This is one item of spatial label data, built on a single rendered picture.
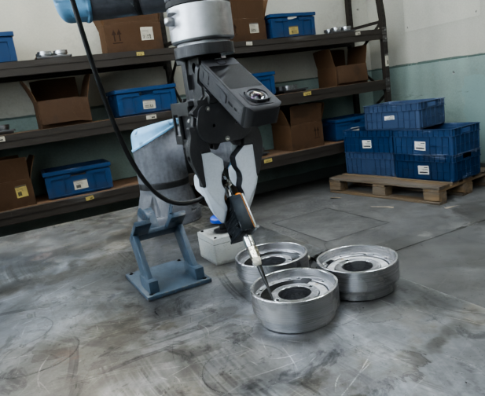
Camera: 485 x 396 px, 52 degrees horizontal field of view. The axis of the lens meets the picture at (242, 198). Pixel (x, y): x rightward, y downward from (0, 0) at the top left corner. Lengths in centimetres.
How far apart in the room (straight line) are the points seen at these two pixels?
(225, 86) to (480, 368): 37
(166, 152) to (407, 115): 350
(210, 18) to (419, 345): 41
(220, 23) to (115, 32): 364
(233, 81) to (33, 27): 414
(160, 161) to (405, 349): 72
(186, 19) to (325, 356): 39
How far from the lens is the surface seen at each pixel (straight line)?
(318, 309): 56
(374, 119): 465
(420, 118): 439
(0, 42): 410
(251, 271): 67
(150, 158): 110
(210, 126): 57
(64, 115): 403
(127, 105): 418
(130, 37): 422
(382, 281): 63
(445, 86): 535
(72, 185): 411
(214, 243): 80
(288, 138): 482
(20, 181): 406
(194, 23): 58
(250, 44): 452
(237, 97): 52
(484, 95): 508
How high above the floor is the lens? 107
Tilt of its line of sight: 12 degrees down
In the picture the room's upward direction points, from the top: 8 degrees counter-clockwise
